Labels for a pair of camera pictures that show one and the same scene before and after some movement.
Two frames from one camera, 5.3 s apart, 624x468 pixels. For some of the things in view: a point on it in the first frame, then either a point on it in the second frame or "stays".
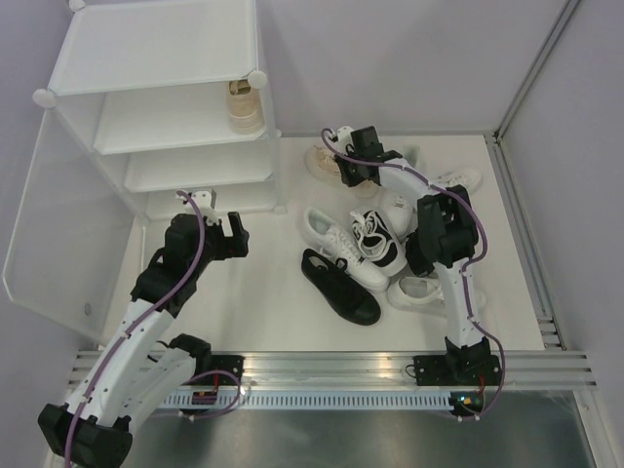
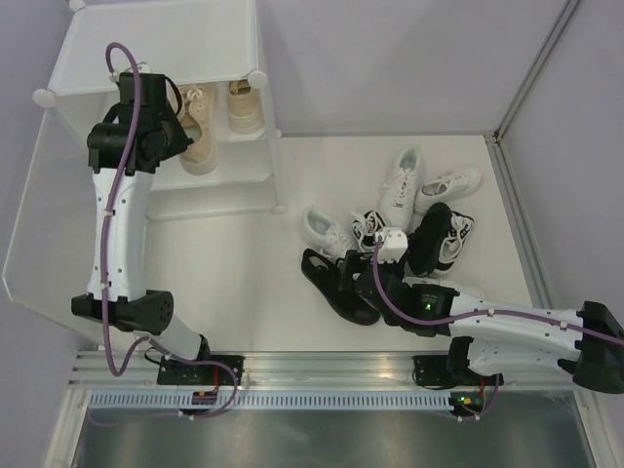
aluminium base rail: (387, 370) stays
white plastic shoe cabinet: (168, 97) stays
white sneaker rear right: (467, 176) stays
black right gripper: (349, 171) to (352, 266)
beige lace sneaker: (323, 165) to (200, 119)
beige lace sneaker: (245, 107) stays
